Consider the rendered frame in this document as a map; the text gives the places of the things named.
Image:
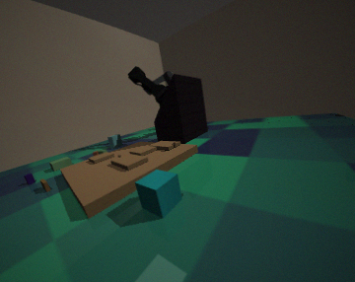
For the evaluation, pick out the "teal cube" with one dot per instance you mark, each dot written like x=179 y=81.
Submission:
x=159 y=192

